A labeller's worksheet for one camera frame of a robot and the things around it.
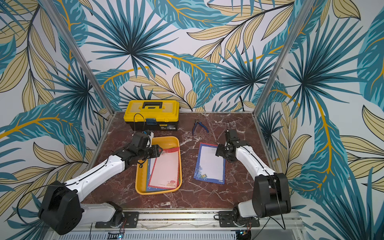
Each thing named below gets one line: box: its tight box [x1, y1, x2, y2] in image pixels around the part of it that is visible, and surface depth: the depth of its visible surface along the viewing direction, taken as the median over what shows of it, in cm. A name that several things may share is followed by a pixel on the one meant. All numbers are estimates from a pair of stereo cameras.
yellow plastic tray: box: [135, 136, 182, 195], surface depth 89 cm
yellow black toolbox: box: [123, 100, 180, 131], surface depth 100 cm
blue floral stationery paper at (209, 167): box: [193, 142, 226, 185], surface depth 94 cm
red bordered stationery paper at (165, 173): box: [148, 147, 180, 190], surface depth 91 cm
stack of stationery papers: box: [146, 147, 180, 192], surface depth 90 cm
